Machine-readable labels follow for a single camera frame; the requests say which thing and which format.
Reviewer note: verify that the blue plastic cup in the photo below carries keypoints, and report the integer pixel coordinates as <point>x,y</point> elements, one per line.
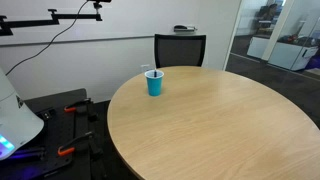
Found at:
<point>154,85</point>

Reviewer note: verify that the orange and black pen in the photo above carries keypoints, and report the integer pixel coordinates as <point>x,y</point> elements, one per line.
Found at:
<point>155,72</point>

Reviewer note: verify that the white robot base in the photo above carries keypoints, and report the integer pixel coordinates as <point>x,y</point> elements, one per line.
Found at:
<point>18,124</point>

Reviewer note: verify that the black mesh office chair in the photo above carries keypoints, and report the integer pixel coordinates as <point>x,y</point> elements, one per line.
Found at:
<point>178,50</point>

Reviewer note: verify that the whiteboard eraser on ledge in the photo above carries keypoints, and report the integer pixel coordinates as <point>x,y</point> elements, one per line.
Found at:
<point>183,28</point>

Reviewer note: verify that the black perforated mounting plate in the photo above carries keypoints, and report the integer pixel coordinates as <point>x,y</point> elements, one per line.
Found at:
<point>39,159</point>

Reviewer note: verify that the white cabinet behind glass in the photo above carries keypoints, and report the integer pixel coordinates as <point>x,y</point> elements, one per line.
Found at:
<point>284,55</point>

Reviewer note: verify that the white wall outlet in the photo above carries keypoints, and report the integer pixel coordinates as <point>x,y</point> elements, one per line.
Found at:
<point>145,68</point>

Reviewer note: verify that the upper orange-handled clamp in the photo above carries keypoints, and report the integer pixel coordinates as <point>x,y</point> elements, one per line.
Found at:
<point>73,107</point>

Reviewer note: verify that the orange-handled clamp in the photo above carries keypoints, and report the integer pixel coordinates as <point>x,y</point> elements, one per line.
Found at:
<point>69,147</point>
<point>73,107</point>

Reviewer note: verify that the lower orange-handled clamp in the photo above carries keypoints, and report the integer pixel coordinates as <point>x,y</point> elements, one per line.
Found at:
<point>69,147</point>

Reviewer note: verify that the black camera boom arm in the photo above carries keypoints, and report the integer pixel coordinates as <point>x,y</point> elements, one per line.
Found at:
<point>6,27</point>

